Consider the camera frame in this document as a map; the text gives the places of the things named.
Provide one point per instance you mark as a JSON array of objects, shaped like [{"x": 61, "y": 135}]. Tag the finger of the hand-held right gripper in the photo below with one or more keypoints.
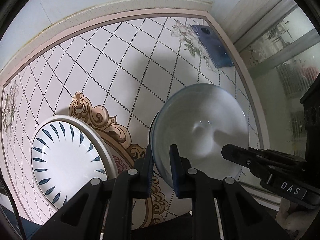
[{"x": 250, "y": 158}]

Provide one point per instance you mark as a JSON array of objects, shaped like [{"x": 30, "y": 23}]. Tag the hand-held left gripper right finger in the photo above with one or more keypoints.
[{"x": 175, "y": 170}]

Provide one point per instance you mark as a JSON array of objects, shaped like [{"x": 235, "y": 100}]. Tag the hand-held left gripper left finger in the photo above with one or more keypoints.
[{"x": 149, "y": 170}]

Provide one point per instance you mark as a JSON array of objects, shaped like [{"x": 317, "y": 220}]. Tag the plain white bowl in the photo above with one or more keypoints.
[{"x": 200, "y": 120}]

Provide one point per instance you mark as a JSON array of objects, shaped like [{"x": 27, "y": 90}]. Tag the blue striped white plate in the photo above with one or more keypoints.
[{"x": 67, "y": 160}]

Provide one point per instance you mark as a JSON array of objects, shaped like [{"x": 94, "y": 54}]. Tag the person's right hand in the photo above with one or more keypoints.
[{"x": 287, "y": 216}]

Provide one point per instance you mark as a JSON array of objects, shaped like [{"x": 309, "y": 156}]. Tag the sliding glass door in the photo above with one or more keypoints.
[{"x": 282, "y": 55}]

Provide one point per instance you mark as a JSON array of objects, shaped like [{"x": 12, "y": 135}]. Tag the blue smartphone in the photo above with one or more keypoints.
[{"x": 212, "y": 45}]

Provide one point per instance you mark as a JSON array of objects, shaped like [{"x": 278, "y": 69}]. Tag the pink diamond pattern tablecloth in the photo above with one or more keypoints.
[{"x": 112, "y": 55}]

